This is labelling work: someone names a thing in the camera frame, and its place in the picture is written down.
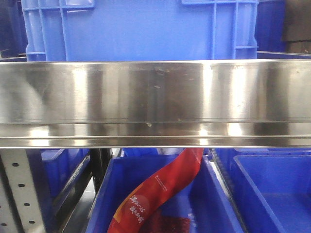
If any large blue plastic crate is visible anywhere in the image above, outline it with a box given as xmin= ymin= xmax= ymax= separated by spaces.
xmin=21 ymin=0 xmax=258 ymax=61

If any stainless steel shelf rail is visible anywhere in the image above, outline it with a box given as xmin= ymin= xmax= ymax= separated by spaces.
xmin=0 ymin=60 xmax=311 ymax=149

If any perforated white shelf post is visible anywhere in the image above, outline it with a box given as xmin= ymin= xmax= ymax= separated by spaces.
xmin=0 ymin=149 xmax=46 ymax=233

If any red snack bag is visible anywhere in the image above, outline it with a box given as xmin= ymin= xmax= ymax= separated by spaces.
xmin=107 ymin=148 xmax=204 ymax=233

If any blue bin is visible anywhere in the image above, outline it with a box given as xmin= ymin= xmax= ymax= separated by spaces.
xmin=86 ymin=148 xmax=242 ymax=233
xmin=214 ymin=148 xmax=311 ymax=233

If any blue bin lower middle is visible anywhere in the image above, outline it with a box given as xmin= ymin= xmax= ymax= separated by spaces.
xmin=86 ymin=148 xmax=242 ymax=233

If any blue bin lower right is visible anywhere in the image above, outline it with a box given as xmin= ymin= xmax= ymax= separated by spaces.
xmin=214 ymin=148 xmax=311 ymax=233

